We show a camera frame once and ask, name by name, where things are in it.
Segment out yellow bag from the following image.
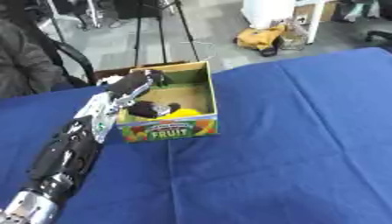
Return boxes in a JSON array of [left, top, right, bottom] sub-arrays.
[[234, 24, 290, 58]]

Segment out black chair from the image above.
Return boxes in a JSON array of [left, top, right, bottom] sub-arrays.
[[9, 11, 98, 88]]

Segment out black chair base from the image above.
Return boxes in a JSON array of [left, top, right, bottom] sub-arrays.
[[362, 29, 392, 44]]

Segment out black tripod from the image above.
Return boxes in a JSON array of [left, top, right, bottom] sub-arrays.
[[131, 0, 202, 67]]

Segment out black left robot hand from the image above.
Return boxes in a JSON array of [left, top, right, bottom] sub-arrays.
[[104, 69, 183, 119]]

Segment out white cabinet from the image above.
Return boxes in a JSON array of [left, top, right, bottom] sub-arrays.
[[240, 0, 326, 46]]

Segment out tan cardboard box green inside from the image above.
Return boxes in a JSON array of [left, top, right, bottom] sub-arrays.
[[115, 60, 221, 144]]

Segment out person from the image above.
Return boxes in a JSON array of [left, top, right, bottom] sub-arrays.
[[0, 17, 65, 100]]

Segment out yellow toy fruit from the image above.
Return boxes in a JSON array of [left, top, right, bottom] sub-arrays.
[[157, 108, 206, 120]]

